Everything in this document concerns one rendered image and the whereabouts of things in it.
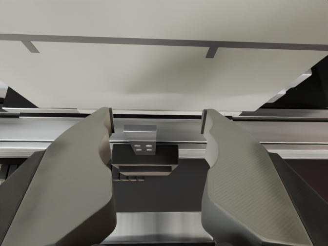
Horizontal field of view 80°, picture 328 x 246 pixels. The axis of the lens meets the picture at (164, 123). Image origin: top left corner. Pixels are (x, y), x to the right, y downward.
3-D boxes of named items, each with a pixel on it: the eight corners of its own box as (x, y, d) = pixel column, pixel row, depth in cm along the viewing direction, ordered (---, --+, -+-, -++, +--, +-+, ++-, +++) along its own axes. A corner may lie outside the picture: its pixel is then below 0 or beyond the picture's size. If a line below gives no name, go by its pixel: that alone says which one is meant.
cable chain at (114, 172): (144, 164, 53) (144, 179, 52) (145, 166, 59) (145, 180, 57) (0, 164, 51) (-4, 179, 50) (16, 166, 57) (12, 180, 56)
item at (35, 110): (237, 81, 18) (241, 112, 17) (226, 96, 21) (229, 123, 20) (10, 76, 17) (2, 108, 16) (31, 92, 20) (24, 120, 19)
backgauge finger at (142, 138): (194, 114, 22) (197, 160, 20) (173, 154, 46) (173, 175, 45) (84, 113, 21) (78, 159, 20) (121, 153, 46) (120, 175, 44)
